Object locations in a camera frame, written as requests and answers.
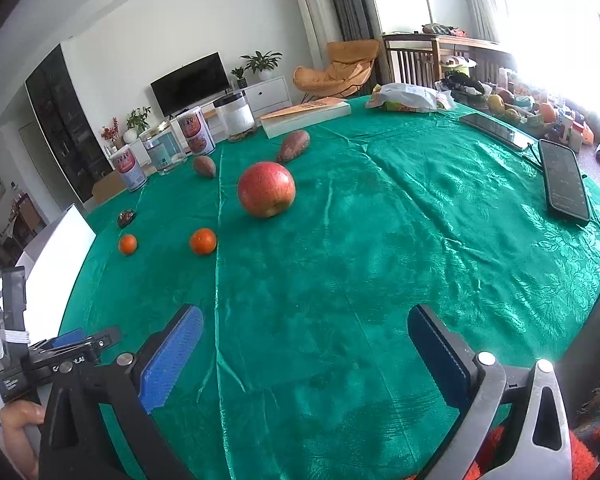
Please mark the white cardboard box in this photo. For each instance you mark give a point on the white cardboard box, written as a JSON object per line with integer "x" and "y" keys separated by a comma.
{"x": 53, "y": 261}

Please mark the green satin tablecloth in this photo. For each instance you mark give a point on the green satin tablecloth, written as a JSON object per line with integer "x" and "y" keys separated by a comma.
{"x": 305, "y": 369}

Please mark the white orange tin can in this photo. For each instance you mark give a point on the white orange tin can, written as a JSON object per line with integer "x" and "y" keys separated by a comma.
{"x": 196, "y": 132}

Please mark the large red apple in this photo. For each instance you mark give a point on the large red apple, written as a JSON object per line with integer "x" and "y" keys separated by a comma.
{"x": 266, "y": 189}

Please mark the white plastic snack bag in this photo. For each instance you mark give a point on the white plastic snack bag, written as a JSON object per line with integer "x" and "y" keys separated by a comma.
{"x": 409, "y": 98}

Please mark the small purple sweet potato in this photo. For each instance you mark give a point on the small purple sweet potato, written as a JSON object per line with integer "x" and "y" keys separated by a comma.
{"x": 204, "y": 166}

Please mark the black flat television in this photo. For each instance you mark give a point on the black flat television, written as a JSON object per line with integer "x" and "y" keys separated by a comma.
{"x": 190, "y": 84}

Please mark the dark glass cabinet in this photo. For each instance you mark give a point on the dark glass cabinet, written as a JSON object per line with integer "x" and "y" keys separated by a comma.
{"x": 64, "y": 125}

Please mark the small orange tangerine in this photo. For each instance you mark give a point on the small orange tangerine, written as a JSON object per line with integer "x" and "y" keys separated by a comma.
{"x": 203, "y": 242}

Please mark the black smartphone far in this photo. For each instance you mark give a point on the black smartphone far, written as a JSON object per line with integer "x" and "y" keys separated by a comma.
{"x": 509, "y": 136}

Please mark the person's left hand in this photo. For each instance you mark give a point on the person's left hand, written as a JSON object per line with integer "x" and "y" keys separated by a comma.
{"x": 15, "y": 417}

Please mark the white canister black lid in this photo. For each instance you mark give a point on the white canister black lid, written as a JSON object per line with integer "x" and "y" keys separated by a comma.
{"x": 235, "y": 114}

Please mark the black smartphone near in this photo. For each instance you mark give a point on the black smartphone near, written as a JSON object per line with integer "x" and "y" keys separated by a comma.
{"x": 564, "y": 188}

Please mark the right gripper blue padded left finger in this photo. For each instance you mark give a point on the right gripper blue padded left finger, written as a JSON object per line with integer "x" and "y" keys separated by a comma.
{"x": 75, "y": 442}

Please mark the black smartphone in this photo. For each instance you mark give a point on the black smartphone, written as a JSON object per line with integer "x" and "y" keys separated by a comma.
{"x": 509, "y": 136}
{"x": 564, "y": 188}

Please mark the orange lounge chair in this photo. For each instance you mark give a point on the orange lounge chair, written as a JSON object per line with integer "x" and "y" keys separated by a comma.
{"x": 351, "y": 63}

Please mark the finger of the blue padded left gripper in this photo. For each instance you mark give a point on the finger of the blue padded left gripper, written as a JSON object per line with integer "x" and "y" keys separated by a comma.
{"x": 72, "y": 337}

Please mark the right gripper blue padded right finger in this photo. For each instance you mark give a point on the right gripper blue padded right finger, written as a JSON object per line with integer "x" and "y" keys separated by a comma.
{"x": 535, "y": 440}

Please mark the tiny orange tangerine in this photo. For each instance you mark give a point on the tiny orange tangerine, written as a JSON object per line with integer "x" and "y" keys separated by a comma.
{"x": 127, "y": 244}

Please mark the white book orange cover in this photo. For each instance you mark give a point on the white book orange cover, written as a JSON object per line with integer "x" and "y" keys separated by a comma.
{"x": 304, "y": 115}

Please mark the long purple sweet potato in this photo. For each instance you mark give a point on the long purple sweet potato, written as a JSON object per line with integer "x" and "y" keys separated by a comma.
{"x": 293, "y": 145}

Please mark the clear glass jar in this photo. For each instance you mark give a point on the clear glass jar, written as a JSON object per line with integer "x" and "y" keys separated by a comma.
{"x": 163, "y": 149}

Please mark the white standing air conditioner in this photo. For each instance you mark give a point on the white standing air conditioner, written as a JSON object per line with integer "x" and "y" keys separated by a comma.
{"x": 322, "y": 26}

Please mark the green potted plant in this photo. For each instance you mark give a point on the green potted plant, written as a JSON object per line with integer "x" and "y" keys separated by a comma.
{"x": 262, "y": 64}

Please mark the dark dried fruit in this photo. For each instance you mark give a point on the dark dried fruit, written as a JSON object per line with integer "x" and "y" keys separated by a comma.
{"x": 125, "y": 218}

